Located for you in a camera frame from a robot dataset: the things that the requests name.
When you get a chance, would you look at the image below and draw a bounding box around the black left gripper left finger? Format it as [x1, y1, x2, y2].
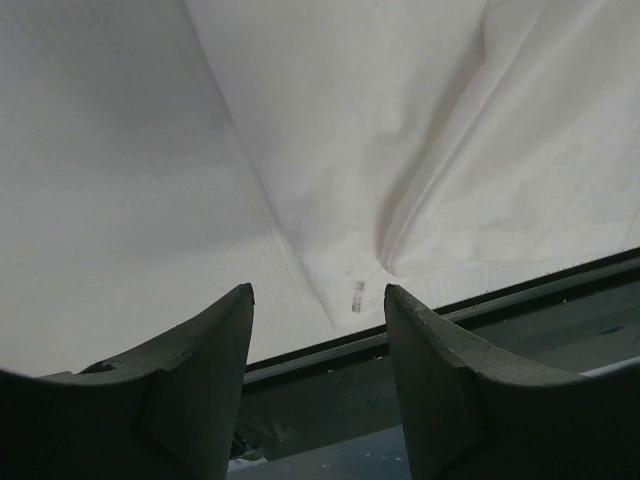
[1, 283, 255, 479]

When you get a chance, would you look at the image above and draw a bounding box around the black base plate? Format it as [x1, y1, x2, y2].
[232, 250, 639, 461]

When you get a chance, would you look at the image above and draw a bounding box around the white t shirt red print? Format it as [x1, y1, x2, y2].
[187, 1, 639, 328]

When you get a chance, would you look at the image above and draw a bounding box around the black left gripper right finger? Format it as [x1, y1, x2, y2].
[384, 285, 639, 479]

